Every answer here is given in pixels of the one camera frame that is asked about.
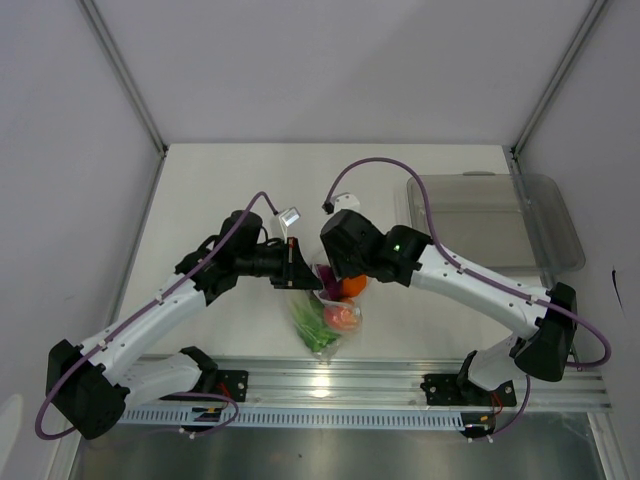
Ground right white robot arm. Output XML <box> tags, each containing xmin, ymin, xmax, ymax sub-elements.
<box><xmin>320</xmin><ymin>209</ymin><xmax>576</xmax><ymax>404</ymax></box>

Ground clear zip top bag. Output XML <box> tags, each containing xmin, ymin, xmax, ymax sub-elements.
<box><xmin>285</xmin><ymin>250</ymin><xmax>370</xmax><ymax>363</ymax></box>

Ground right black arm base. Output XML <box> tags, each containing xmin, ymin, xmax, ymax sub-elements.
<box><xmin>420</xmin><ymin>373</ymin><xmax>517</xmax><ymax>407</ymax></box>

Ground green lettuce leaf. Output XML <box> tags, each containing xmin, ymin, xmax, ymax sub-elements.
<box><xmin>290</xmin><ymin>294</ymin><xmax>341</xmax><ymax>355</ymax></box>

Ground grey slotted cable duct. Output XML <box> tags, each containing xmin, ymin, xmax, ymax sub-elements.
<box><xmin>119</xmin><ymin>405</ymin><xmax>465</xmax><ymax>431</ymax></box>

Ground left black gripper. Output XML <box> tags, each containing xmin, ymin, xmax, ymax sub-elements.
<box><xmin>236</xmin><ymin>237</ymin><xmax>322</xmax><ymax>290</ymax></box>

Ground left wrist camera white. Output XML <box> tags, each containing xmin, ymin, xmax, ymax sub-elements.
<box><xmin>270</xmin><ymin>207</ymin><xmax>300</xmax><ymax>240</ymax></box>

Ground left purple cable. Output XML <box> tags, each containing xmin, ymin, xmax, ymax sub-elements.
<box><xmin>33</xmin><ymin>191</ymin><xmax>279</xmax><ymax>441</ymax></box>

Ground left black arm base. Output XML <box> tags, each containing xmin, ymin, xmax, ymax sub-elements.
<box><xmin>162</xmin><ymin>370</ymin><xmax>249</xmax><ymax>403</ymax></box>

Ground purple red onion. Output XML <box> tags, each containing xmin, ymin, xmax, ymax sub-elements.
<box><xmin>316</xmin><ymin>264</ymin><xmax>342</xmax><ymax>301</ymax></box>

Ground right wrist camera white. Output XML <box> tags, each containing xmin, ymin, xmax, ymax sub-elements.
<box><xmin>322</xmin><ymin>192</ymin><xmax>361</xmax><ymax>215</ymax></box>

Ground aluminium mounting rail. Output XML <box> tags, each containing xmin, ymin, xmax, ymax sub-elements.
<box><xmin>124</xmin><ymin>355</ymin><xmax>611</xmax><ymax>412</ymax></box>

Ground orange fruit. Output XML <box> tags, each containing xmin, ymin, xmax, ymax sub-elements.
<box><xmin>341</xmin><ymin>275</ymin><xmax>368</xmax><ymax>298</ymax></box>

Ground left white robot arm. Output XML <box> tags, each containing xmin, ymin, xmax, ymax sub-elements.
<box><xmin>45</xmin><ymin>210</ymin><xmax>322</xmax><ymax>440</ymax></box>

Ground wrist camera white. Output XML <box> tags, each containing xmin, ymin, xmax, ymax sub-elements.
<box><xmin>322</xmin><ymin>192</ymin><xmax>361</xmax><ymax>215</ymax></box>
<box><xmin>270</xmin><ymin>207</ymin><xmax>300</xmax><ymax>240</ymax></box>

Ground peach fruit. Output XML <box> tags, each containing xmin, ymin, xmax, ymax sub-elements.
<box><xmin>323</xmin><ymin>298</ymin><xmax>361</xmax><ymax>333</ymax></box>

